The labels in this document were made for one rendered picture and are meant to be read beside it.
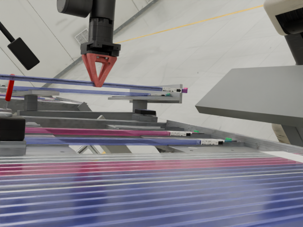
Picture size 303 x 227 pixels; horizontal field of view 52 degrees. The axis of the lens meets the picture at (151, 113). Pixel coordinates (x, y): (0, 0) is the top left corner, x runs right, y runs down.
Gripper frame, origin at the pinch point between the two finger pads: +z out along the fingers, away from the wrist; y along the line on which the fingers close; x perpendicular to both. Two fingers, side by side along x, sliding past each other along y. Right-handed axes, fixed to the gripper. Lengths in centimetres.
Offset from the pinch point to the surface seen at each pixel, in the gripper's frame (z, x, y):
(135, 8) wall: -221, 364, -752
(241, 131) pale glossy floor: 22, 121, -69
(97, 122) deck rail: 10.2, 3.5, -7.5
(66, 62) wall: -48, 181, -749
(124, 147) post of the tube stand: 21.4, 21.2, -27.4
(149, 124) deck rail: 10.3, 19.3, -7.4
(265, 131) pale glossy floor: 20, 123, -53
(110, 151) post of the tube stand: 22.4, 15.9, -27.0
